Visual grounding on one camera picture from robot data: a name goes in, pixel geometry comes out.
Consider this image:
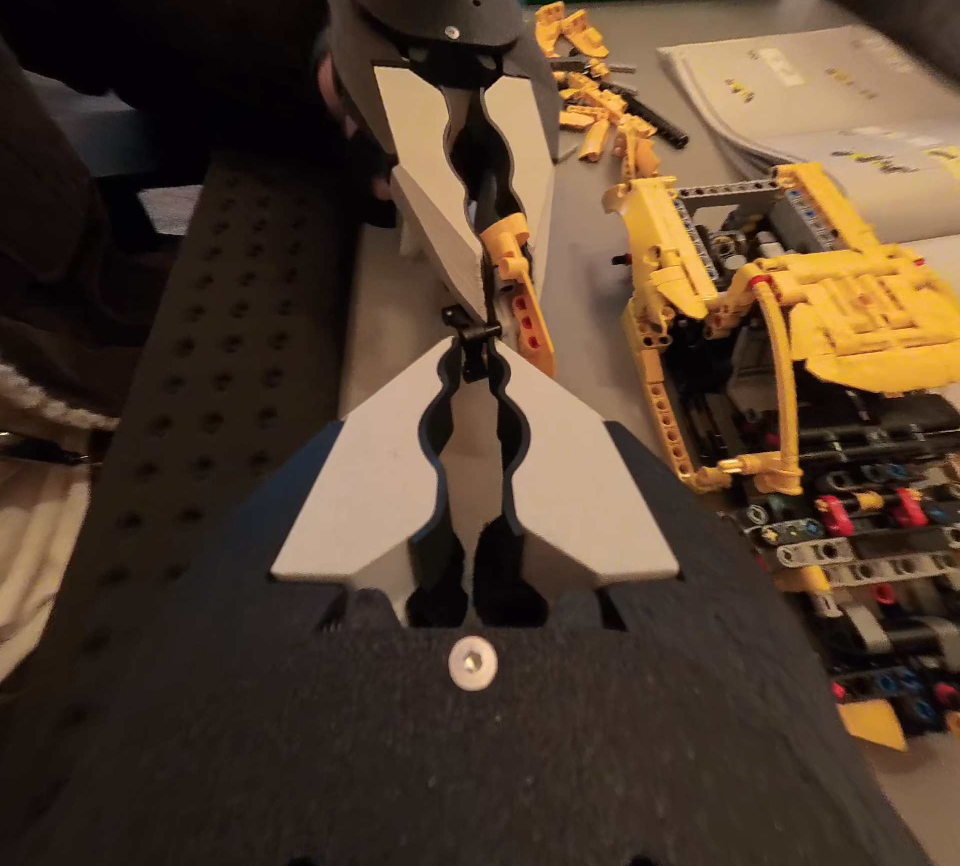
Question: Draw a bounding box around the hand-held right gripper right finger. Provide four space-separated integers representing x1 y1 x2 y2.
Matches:
480 341 681 612

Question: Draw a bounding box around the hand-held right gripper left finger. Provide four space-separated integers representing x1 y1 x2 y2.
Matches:
270 341 469 619

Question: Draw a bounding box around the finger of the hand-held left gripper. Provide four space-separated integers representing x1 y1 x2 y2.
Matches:
477 76 559 312
372 64 496 330

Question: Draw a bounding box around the pile of yellow brick pieces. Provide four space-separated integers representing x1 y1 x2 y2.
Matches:
533 1 691 171

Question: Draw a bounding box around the thin yellow beam piece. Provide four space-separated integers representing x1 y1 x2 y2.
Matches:
480 214 559 381

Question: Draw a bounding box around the black connector pin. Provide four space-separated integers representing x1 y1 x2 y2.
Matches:
441 302 505 385

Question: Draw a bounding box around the yellow brick car model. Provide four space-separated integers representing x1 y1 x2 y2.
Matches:
606 161 960 750

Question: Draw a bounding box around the person's left forearm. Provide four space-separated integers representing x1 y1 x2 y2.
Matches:
0 0 361 165

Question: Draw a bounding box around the grey desk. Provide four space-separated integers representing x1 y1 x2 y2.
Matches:
338 0 960 866

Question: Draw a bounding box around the person's left hand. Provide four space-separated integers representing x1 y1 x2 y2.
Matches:
315 49 394 207

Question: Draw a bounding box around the black perforated mat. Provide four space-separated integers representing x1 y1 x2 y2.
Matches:
0 154 370 840

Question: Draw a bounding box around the fleece-lined jacket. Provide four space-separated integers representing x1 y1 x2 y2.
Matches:
0 41 154 690

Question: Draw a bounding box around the open instruction booklet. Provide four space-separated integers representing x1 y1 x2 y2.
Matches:
657 26 960 246

